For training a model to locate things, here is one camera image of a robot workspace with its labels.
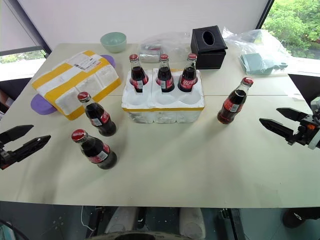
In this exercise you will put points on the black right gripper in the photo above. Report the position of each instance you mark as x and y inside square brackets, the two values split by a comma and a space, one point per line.
[307, 130]

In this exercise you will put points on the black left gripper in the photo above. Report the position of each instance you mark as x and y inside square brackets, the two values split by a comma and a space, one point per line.
[3, 157]

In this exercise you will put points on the styrofoam lid with yellow tape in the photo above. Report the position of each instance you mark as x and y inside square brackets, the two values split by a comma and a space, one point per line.
[75, 85]

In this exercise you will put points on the glass cola bottle red cap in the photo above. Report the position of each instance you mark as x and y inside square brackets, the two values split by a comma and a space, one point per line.
[96, 150]
[165, 76]
[100, 117]
[188, 77]
[231, 105]
[138, 75]

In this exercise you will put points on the black tissue box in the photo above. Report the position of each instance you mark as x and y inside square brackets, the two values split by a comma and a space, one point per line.
[208, 50]

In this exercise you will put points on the white styrofoam bottle tray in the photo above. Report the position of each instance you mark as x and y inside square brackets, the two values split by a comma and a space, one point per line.
[162, 111]

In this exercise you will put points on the teal green flat item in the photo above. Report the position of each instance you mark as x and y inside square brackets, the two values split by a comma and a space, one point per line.
[255, 63]

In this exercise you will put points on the large clear plastic bag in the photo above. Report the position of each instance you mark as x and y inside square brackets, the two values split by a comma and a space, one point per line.
[272, 47]

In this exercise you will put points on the dark rounded shape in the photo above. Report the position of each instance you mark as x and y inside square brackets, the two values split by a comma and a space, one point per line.
[295, 218]

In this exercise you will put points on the pale green bowl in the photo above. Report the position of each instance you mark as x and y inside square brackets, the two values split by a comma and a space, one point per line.
[113, 42]

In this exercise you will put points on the white rounded shape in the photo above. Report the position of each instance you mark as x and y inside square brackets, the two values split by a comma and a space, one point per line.
[191, 222]

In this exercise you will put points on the black table leg frame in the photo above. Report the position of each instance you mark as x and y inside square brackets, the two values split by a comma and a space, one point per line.
[231, 222]

